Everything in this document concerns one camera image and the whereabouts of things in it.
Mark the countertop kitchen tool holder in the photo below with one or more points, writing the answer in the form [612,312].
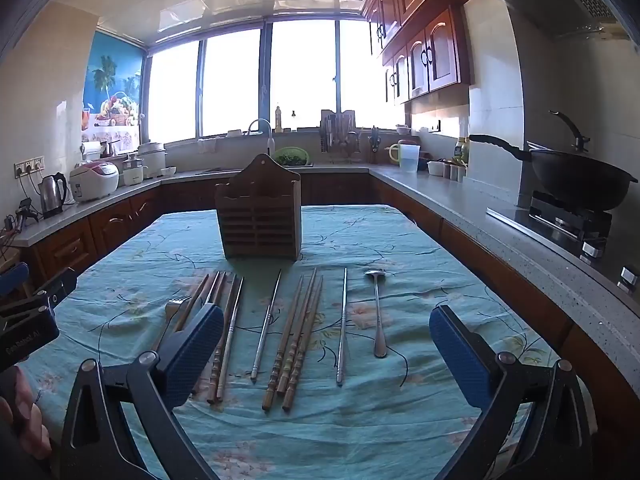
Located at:
[375,145]

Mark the person's left hand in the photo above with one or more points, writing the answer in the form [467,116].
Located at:
[27,425]

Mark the green colander with greens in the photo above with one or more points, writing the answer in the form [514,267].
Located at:
[290,157]

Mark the metal dish rack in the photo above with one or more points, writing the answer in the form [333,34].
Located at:
[339,135]

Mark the yellow dish soap bottle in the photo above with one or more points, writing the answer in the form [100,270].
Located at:
[278,120]

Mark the paper towel roll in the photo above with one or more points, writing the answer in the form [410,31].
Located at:
[91,151]

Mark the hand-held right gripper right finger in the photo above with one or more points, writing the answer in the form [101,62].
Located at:
[460,355]

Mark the small white bowl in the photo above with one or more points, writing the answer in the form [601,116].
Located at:
[169,171]

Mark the black wok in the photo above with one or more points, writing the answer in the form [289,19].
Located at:
[580,180]

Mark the yellow green oil bottle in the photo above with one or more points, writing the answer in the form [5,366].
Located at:
[461,150]

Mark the wooden utensil holder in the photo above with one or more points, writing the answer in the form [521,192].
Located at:
[260,210]

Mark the metal fork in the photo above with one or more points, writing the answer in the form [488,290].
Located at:
[171,310]

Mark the small metal pot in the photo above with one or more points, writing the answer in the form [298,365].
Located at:
[111,148]

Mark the metal spoon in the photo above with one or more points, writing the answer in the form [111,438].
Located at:
[379,320]

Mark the fruit print wall poster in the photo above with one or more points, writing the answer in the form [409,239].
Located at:
[112,80]

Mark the white cloth on sill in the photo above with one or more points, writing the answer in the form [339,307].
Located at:
[207,146]

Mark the white pink rice cooker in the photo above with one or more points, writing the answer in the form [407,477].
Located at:
[95,182]

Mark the steel electric kettle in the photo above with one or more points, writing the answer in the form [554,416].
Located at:
[51,195]

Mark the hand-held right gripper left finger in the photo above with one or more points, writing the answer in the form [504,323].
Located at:
[200,350]

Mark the white wall sockets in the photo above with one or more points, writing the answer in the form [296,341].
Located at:
[30,166]

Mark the small black device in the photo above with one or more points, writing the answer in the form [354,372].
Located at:
[27,210]

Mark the grey kitchen countertop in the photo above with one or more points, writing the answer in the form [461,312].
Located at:
[450,195]

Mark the white round cooker pot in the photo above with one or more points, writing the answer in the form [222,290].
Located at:
[152,160]

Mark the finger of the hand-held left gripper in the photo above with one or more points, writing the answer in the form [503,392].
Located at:
[11,278]
[56,285]

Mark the knife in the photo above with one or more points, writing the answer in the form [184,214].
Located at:
[192,301]

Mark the wooden upper kitchen cabinets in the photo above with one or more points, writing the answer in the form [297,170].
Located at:
[420,35]

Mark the teal floral tablecloth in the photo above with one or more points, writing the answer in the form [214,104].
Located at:
[350,435]

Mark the large kitchen window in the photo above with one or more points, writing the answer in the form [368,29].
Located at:
[230,85]

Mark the gas stove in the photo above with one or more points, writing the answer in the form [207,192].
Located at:
[570,225]

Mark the dark wooden lower cabinets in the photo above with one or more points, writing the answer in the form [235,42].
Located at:
[115,220]

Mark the curved sink faucet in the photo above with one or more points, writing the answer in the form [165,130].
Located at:
[269,135]

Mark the row of spice jars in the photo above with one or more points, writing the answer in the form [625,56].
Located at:
[455,171]

